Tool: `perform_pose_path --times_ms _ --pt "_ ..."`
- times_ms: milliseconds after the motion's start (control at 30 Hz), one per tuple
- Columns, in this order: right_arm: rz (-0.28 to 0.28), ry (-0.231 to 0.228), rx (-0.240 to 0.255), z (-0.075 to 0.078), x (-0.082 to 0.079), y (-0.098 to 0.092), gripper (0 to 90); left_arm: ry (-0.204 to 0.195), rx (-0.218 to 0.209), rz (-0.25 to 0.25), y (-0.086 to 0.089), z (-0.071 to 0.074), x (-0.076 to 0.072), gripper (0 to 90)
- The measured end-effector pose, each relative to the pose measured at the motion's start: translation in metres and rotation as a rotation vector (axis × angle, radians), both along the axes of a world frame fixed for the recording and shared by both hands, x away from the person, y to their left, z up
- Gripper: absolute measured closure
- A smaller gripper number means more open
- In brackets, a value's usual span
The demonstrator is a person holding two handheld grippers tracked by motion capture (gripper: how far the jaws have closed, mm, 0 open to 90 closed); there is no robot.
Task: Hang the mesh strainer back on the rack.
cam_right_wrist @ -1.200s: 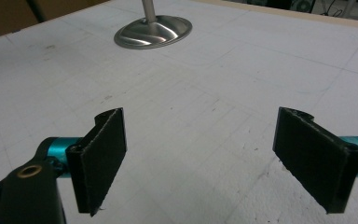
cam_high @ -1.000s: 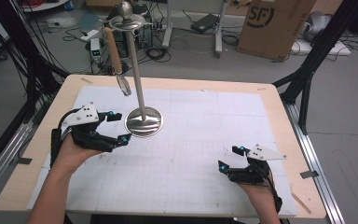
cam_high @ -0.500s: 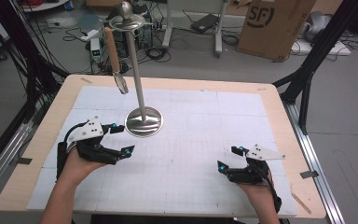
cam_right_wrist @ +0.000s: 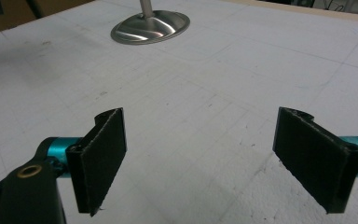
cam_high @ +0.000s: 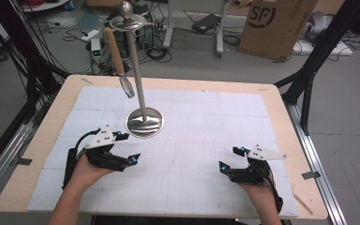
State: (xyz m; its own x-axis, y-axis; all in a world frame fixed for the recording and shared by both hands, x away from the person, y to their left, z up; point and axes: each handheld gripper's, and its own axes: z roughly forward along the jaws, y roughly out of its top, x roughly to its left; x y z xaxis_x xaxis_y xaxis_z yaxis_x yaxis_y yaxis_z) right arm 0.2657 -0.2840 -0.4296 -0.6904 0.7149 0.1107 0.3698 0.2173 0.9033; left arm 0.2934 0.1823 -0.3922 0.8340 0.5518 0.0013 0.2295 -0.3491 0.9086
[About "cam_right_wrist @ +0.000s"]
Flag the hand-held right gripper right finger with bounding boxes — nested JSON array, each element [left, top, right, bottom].
[[272, 106, 358, 215]]

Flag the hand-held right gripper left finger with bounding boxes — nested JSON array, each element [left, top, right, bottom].
[[45, 106, 128, 217]]

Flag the silver metal hook stand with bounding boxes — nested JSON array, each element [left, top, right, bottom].
[[110, 0, 191, 46]]

